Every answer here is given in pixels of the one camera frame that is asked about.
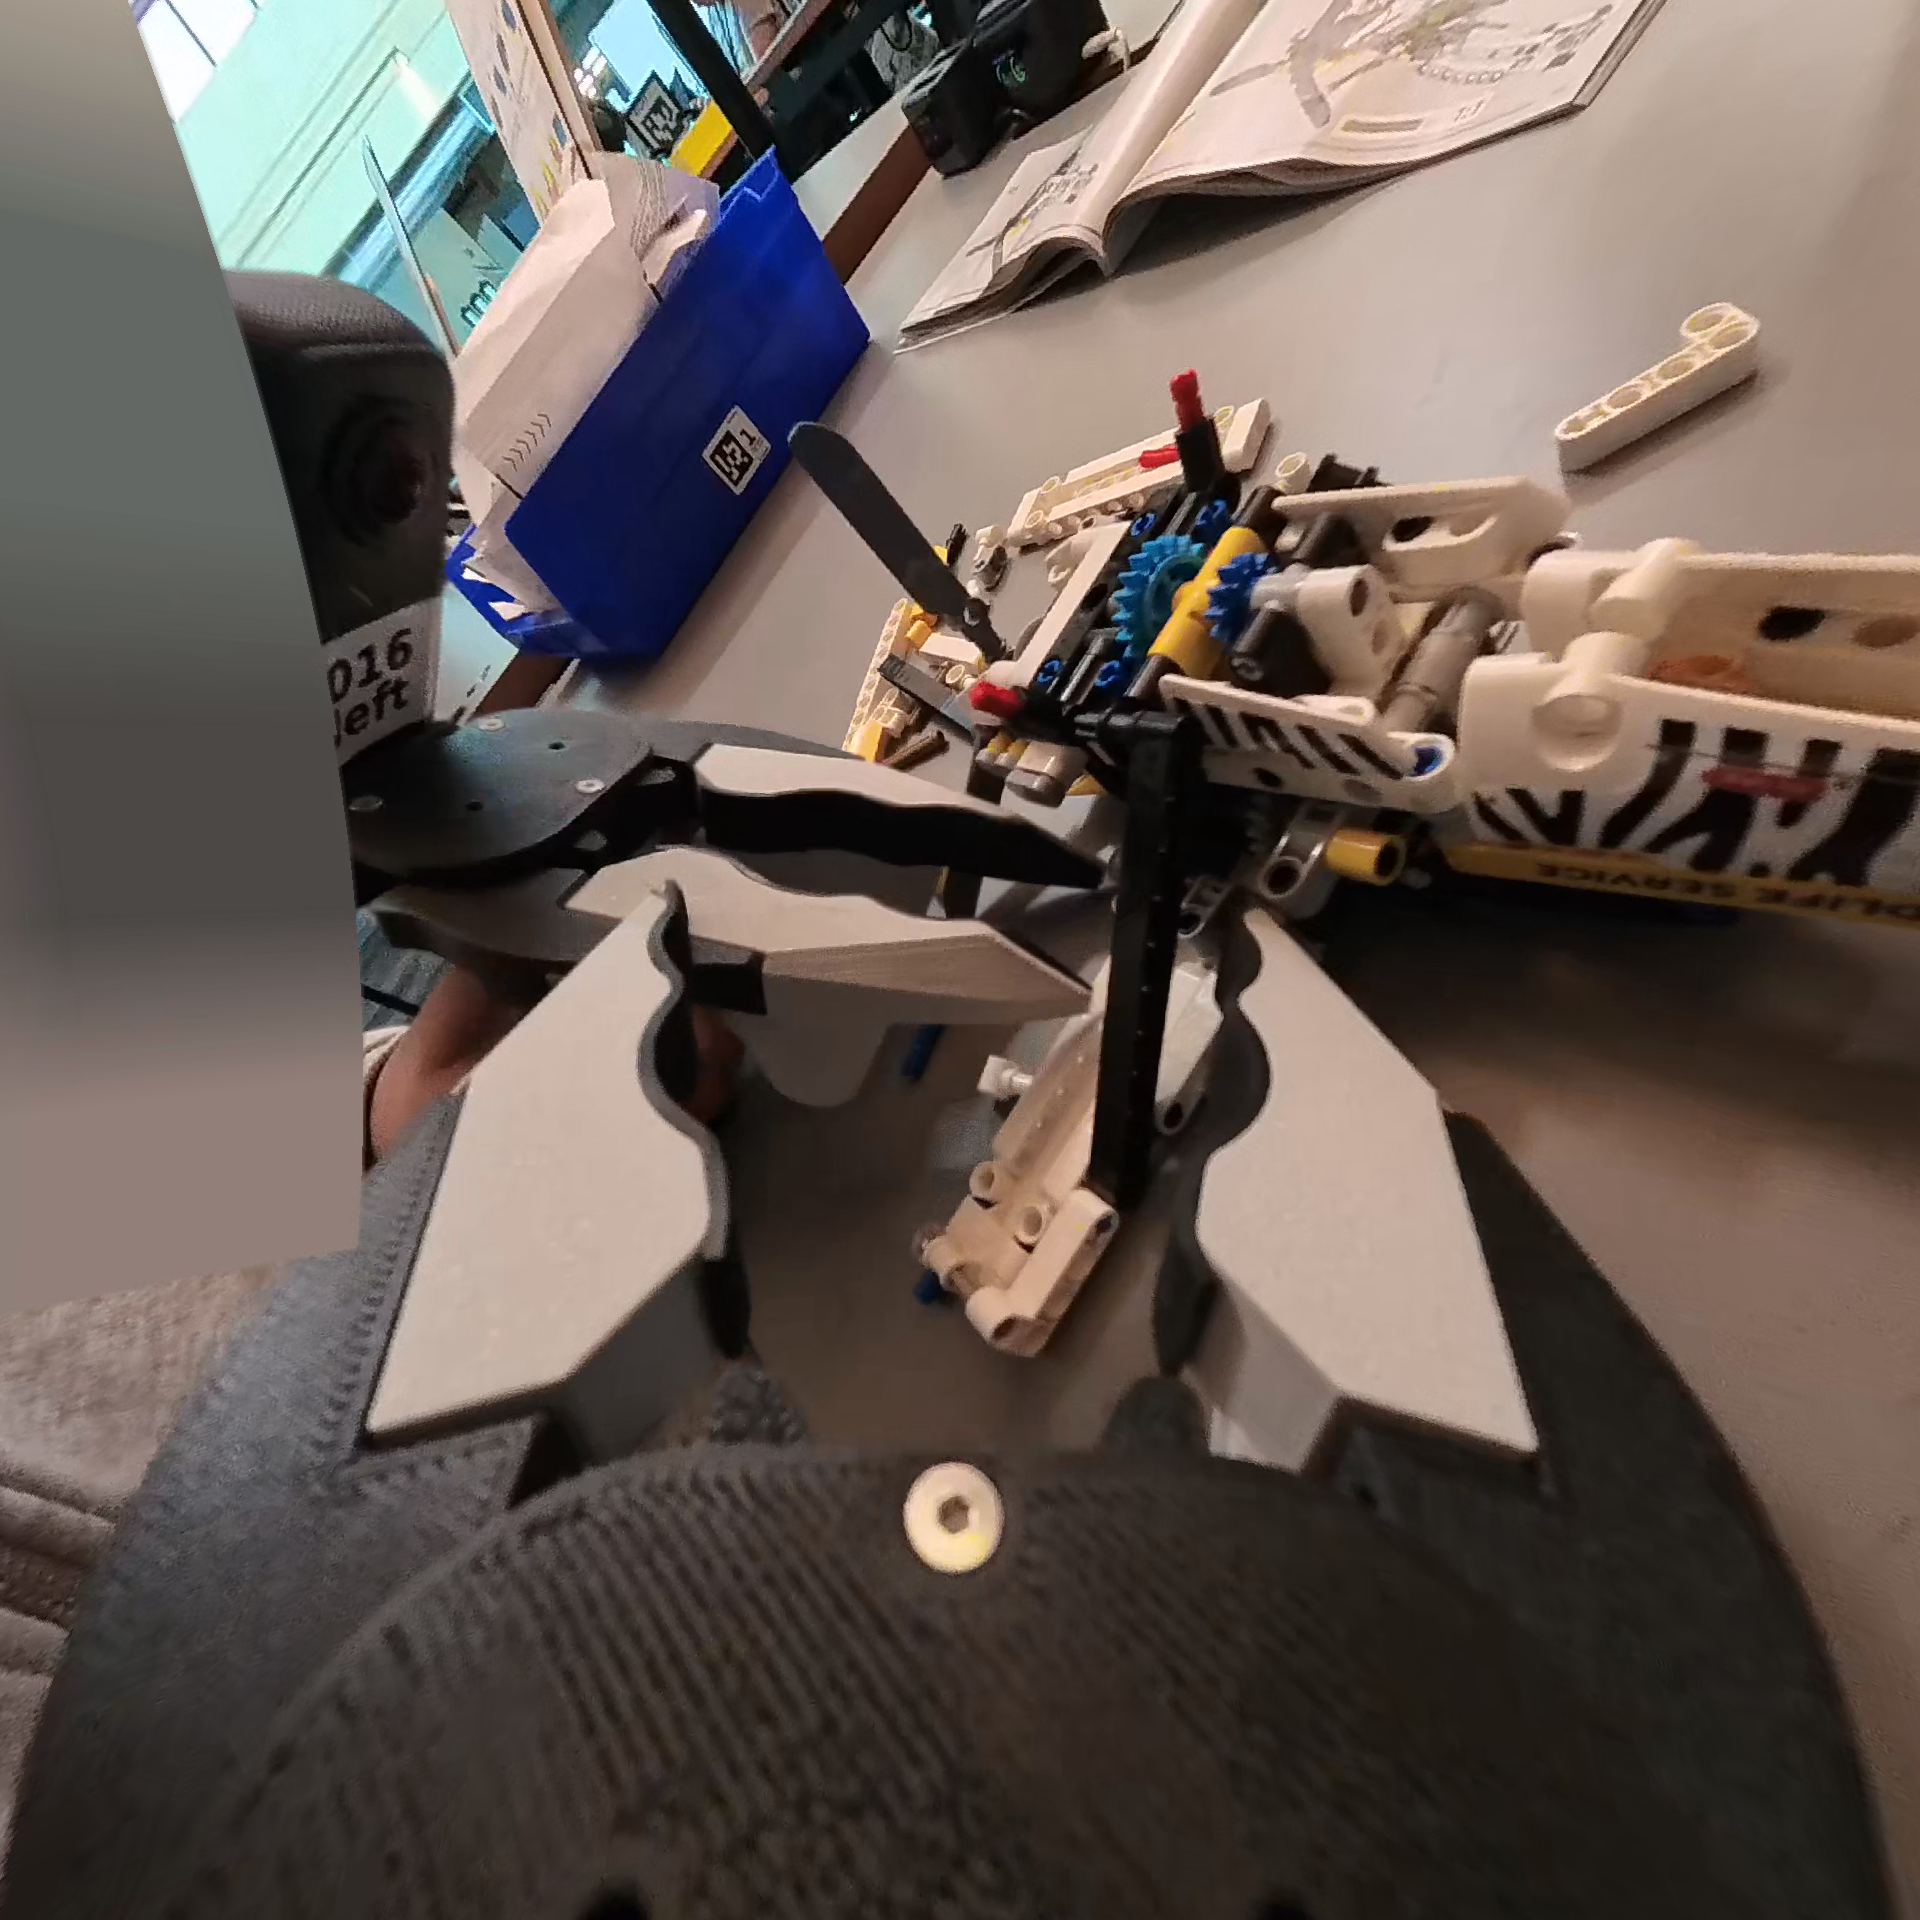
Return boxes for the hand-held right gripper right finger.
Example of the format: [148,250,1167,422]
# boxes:
[1152,910,1546,1478]

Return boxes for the white bent lego beam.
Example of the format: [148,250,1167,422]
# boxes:
[1552,301,1763,477]

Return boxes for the white lego beam assembly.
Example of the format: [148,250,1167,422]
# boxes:
[1002,394,1279,554]

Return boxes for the white poster board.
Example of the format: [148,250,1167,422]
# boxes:
[448,0,607,212]

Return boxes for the blue plastic bin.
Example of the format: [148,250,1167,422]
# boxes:
[442,147,875,664]

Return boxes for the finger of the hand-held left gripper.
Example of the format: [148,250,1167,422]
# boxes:
[691,743,1113,894]
[564,844,1097,1114]

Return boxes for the lego instruction booklet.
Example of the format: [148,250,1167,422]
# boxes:
[897,0,1672,356]

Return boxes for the lego helicopter model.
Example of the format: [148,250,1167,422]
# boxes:
[786,368,1920,1360]

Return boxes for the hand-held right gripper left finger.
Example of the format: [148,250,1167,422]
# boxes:
[364,884,753,1470]

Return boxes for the person's left hand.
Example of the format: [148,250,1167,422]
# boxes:
[361,965,522,1173]

